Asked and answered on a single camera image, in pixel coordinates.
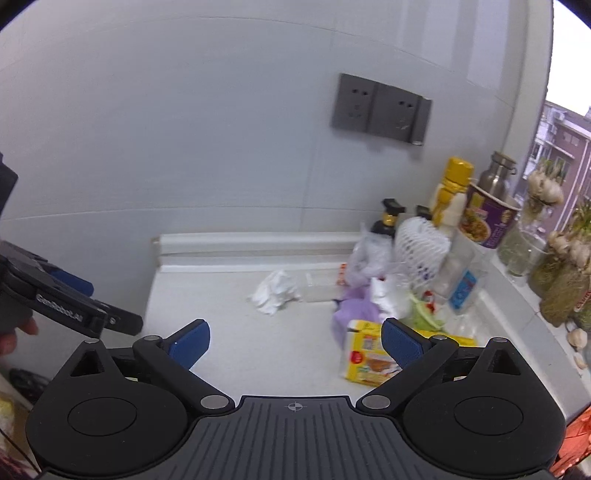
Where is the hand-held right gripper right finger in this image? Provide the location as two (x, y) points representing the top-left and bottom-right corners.
(355, 317), (535, 413)

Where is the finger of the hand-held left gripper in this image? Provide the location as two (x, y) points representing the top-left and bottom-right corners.
(0, 240), (95, 298)
(0, 271), (144, 338)

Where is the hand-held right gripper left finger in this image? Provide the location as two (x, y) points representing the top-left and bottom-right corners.
(59, 318), (235, 415)

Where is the green cabbage leaf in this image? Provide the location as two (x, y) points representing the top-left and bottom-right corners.
(405, 295), (451, 331)

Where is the yellow cardboard box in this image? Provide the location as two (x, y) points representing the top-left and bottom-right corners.
(342, 319), (479, 387)

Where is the white plastic bag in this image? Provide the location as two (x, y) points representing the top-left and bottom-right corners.
(369, 277), (413, 325)

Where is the purple plastic glove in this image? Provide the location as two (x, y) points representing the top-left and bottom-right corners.
(329, 277), (385, 352)

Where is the clear plastic bag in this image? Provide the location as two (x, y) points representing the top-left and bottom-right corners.
(348, 230), (399, 283)

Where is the white foam fruit net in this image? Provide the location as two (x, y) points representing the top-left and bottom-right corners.
(393, 215), (451, 289)

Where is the clear plastic bottle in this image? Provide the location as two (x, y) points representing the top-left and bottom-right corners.
(302, 263), (348, 304)

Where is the white tissue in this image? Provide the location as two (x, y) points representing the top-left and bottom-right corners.
(247, 270), (301, 316)

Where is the person's left hand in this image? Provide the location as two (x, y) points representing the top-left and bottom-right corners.
(0, 318), (40, 357)

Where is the small bottle blue label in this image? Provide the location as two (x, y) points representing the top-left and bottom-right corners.
(447, 251), (491, 315)

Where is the plastic bag of vegetables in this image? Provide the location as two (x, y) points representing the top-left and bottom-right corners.
(0, 394), (29, 463)

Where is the black bottle gold cap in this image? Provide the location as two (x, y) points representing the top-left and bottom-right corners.
(368, 198), (408, 243)

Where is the purple instant noodle cup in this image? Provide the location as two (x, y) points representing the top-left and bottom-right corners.
(459, 182), (521, 250)

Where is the glass jar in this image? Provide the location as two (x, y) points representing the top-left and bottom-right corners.
(530, 251), (583, 326)
(498, 203), (550, 278)

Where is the white bottle yellow cap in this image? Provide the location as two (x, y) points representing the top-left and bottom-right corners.
(428, 157), (476, 228)

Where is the stainless steel bottle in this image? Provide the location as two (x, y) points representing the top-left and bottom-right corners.
(477, 151), (518, 200)

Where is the sprouting garlic bunch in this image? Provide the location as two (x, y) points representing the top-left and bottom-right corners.
(526, 158), (567, 216)
(547, 220), (591, 274)

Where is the orange cloth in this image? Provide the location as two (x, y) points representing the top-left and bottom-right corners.
(553, 405), (591, 478)

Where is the building outside window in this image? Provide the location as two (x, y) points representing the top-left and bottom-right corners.
(524, 99), (591, 185)

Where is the grey wall socket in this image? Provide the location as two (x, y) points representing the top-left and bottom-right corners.
(369, 82), (424, 140)
(329, 72), (378, 133)

